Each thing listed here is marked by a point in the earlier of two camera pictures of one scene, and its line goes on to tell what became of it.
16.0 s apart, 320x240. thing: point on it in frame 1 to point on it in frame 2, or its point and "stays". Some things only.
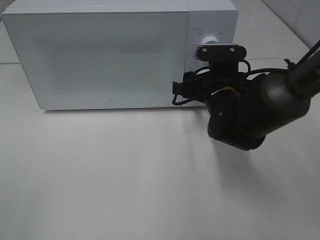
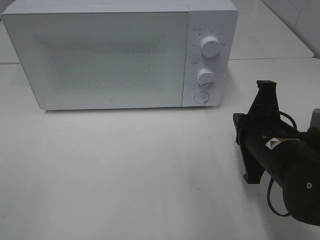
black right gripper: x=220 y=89 to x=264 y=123
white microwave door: x=102 y=59 stays
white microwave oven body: x=102 y=54 stays
